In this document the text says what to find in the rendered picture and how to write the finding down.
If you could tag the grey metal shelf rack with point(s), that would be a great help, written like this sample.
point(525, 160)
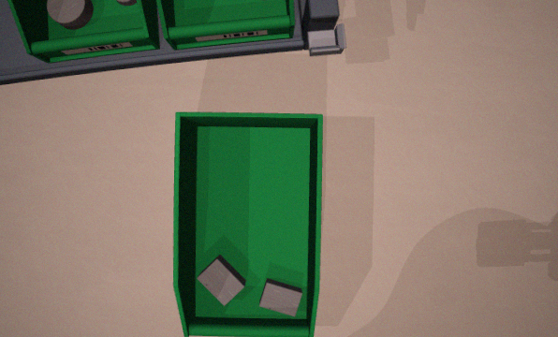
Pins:
point(313, 31)

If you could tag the grey block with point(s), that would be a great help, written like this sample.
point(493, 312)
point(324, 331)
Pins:
point(222, 280)

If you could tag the green bin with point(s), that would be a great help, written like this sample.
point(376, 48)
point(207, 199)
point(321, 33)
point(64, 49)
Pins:
point(248, 187)
point(182, 19)
point(35, 24)

